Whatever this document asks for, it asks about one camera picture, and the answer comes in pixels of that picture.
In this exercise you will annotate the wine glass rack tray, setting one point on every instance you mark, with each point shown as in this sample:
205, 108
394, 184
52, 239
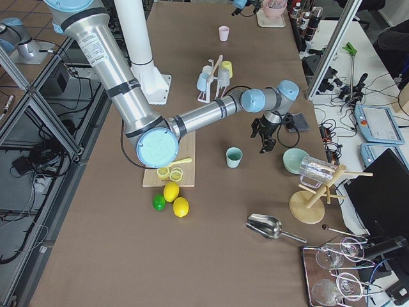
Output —
331, 273

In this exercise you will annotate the green lime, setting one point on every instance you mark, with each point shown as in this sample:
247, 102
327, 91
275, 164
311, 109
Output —
159, 202

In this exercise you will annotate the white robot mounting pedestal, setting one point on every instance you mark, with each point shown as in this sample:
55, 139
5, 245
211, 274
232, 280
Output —
154, 85

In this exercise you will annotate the metal scoop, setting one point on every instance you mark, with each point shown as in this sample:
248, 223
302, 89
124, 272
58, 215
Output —
270, 227

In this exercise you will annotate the white wire cup holder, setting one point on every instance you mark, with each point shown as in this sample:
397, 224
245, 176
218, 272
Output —
205, 97

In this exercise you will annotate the whole yellow lemon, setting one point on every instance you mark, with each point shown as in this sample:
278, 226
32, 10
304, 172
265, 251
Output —
180, 207
171, 191

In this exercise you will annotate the beige tray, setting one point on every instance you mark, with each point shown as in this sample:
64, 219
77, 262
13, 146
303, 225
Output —
270, 22

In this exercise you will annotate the blue teach pendant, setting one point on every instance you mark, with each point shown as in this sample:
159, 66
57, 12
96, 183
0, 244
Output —
377, 124
371, 151

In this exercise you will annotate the pink bowl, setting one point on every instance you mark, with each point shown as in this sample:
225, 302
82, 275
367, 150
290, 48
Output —
273, 9

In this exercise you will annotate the grey plastic cup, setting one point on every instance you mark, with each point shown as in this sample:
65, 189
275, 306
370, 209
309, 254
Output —
223, 77

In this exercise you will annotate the light blue plastic cup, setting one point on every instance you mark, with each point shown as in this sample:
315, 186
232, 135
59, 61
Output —
201, 84

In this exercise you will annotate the wooden cutting board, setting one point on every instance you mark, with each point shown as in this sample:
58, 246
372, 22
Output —
187, 148

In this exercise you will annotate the white plastic cup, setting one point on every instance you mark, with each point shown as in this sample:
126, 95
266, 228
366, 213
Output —
207, 69

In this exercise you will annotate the aluminium frame post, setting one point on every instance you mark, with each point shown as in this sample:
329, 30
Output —
341, 27

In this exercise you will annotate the lemon slice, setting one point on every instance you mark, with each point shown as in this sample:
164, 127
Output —
176, 174
163, 172

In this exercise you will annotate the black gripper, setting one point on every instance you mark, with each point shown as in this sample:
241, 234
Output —
264, 129
237, 11

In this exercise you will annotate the yellow plastic cup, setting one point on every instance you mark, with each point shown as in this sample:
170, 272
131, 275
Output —
228, 65

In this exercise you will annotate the glass mug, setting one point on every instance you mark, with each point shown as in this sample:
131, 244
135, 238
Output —
314, 172

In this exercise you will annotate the yellow plastic knife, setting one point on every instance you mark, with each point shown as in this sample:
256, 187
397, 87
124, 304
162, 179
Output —
181, 161

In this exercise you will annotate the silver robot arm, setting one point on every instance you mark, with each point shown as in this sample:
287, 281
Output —
155, 138
241, 4

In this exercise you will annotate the wooden mug tree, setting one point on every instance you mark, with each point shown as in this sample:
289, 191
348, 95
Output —
307, 206

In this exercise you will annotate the green plastic cup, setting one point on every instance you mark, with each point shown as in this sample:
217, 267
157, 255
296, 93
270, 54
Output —
233, 157

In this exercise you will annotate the grey folded cloth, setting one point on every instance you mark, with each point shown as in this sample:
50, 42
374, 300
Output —
296, 122

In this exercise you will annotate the green ceramic bowl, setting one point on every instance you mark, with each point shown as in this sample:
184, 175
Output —
292, 159

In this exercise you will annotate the black laptop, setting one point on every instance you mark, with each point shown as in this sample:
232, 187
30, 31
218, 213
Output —
381, 200

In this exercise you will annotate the pink plastic cup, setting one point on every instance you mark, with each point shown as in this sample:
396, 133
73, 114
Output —
223, 33

